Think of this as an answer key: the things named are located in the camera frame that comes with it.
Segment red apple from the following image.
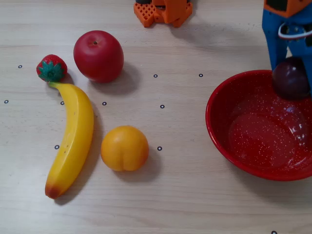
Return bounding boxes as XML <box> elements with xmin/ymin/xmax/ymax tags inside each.
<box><xmin>73</xmin><ymin>30</ymin><xmax>125</xmax><ymax>83</ymax></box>

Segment orange peach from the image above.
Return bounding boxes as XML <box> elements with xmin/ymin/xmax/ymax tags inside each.
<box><xmin>100</xmin><ymin>125</ymin><xmax>150</xmax><ymax>172</ymax></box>

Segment red strawberry green leaves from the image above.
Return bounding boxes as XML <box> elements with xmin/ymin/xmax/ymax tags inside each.
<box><xmin>36</xmin><ymin>54</ymin><xmax>68</xmax><ymax>83</ymax></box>

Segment blue gripper black motor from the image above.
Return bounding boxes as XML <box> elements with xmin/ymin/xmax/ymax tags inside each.
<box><xmin>262</xmin><ymin>5</ymin><xmax>312</xmax><ymax>96</ymax></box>

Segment white cable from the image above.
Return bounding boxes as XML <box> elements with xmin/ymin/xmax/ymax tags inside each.
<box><xmin>278</xmin><ymin>22</ymin><xmax>312</xmax><ymax>40</ymax></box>

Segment dark purple plum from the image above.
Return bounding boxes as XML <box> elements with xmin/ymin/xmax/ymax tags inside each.
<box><xmin>272</xmin><ymin>56</ymin><xmax>312</xmax><ymax>100</ymax></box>

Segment yellow banana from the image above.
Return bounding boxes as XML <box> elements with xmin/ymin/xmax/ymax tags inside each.
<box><xmin>44</xmin><ymin>81</ymin><xmax>95</xmax><ymax>200</ymax></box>

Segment red speckled bowl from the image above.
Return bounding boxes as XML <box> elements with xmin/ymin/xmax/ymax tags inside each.
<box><xmin>205</xmin><ymin>70</ymin><xmax>312</xmax><ymax>182</ymax></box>

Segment orange robot base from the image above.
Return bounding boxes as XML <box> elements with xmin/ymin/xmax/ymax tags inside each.
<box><xmin>133</xmin><ymin>0</ymin><xmax>193</xmax><ymax>28</ymax></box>

